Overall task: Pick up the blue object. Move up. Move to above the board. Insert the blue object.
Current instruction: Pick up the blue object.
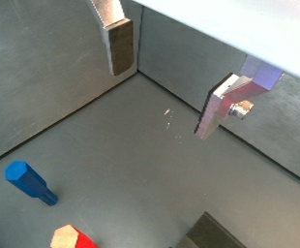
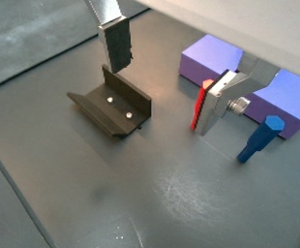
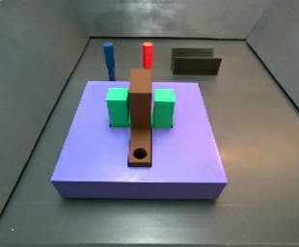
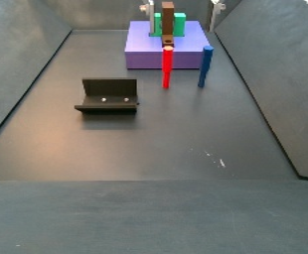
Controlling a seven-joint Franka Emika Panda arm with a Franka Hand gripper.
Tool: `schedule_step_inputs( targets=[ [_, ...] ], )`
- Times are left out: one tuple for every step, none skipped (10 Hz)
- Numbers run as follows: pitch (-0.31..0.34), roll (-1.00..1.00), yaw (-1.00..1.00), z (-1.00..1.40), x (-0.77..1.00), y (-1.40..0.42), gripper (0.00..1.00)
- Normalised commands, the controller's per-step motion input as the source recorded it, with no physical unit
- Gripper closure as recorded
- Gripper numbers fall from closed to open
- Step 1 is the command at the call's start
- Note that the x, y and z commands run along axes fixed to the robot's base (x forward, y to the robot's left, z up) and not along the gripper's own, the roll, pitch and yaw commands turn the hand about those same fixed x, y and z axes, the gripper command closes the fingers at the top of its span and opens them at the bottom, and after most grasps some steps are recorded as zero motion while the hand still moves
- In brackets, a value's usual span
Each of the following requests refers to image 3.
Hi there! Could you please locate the black angle bracket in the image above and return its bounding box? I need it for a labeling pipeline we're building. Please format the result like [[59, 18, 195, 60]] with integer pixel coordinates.
[[171, 48, 222, 75]]

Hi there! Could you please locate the left green block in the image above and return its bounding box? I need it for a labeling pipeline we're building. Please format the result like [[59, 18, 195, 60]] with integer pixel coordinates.
[[105, 88, 129, 127]]

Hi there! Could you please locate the green block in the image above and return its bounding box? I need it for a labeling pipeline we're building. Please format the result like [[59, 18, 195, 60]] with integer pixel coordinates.
[[105, 88, 129, 127], [152, 89, 175, 128]]

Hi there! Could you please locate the purple base board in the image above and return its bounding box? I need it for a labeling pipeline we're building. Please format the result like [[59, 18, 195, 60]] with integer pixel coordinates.
[[52, 81, 227, 199]]

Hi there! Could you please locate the right green block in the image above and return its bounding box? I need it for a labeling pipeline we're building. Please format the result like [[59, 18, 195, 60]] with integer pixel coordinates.
[[152, 89, 175, 128]]

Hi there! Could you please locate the blue peg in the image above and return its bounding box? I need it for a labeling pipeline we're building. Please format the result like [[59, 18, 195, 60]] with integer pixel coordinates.
[[103, 42, 116, 81]]

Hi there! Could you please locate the red peg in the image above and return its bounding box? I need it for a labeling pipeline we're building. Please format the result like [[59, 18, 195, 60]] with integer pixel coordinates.
[[141, 42, 154, 69]]

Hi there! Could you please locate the brown L-shaped block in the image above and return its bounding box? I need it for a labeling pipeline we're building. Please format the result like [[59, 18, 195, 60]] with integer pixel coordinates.
[[128, 69, 152, 167]]

